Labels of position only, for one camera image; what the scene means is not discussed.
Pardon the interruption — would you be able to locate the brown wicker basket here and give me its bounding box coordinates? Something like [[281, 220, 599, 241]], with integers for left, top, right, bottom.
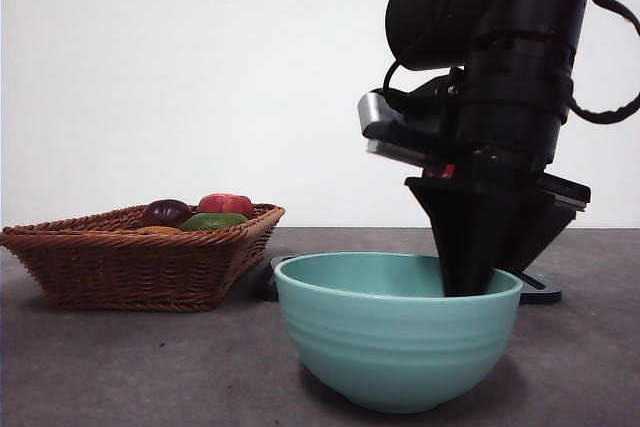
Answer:
[[0, 203, 287, 312]]

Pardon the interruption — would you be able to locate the thin black cable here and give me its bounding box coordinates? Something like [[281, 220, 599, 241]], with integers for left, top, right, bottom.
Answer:
[[382, 60, 407, 98]]

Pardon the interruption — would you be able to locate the red apple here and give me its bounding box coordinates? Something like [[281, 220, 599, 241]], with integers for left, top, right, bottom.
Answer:
[[196, 192, 254, 220]]

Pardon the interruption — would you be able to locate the dark purple round fruit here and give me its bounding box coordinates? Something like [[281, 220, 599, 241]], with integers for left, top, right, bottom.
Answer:
[[139, 199, 193, 228]]

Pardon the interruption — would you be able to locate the green avocado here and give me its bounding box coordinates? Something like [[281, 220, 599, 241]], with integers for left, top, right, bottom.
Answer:
[[179, 212, 249, 232]]

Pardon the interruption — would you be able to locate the thick black sleeved cable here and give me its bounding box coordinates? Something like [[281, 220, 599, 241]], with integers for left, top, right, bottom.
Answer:
[[567, 0, 640, 126]]

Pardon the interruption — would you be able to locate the pale grey right wrist camera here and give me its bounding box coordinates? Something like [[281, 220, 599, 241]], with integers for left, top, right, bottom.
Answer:
[[357, 89, 401, 138]]

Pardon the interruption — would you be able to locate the black rectangular tray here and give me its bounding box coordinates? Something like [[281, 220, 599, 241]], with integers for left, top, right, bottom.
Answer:
[[257, 255, 562, 305]]

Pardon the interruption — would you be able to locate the teal ceramic bowl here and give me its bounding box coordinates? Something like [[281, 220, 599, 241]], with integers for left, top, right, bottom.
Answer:
[[273, 251, 524, 415]]

